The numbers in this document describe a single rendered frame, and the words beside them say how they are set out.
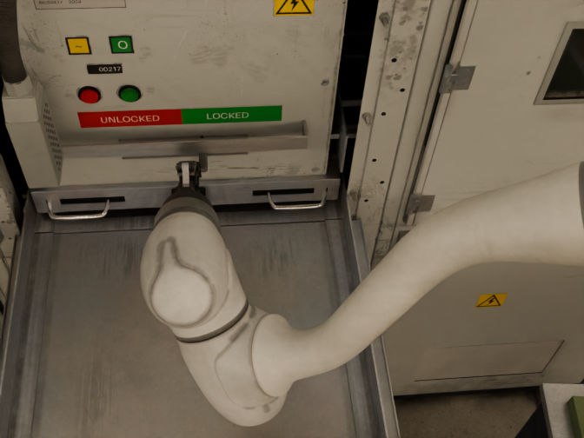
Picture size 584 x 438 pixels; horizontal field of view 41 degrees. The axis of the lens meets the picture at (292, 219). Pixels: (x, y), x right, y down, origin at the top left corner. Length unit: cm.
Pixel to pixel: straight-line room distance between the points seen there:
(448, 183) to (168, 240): 61
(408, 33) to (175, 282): 50
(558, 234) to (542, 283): 101
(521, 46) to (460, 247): 47
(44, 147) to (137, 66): 18
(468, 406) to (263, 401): 130
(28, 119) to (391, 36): 51
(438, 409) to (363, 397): 97
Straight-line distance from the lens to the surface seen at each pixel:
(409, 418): 218
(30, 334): 133
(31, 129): 113
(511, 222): 74
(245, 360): 94
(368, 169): 132
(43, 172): 120
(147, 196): 139
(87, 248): 140
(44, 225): 145
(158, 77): 119
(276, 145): 125
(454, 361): 199
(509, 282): 169
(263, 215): 142
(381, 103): 120
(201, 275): 86
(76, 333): 132
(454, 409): 222
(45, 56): 118
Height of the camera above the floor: 198
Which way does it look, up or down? 53 degrees down
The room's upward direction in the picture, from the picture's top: 4 degrees clockwise
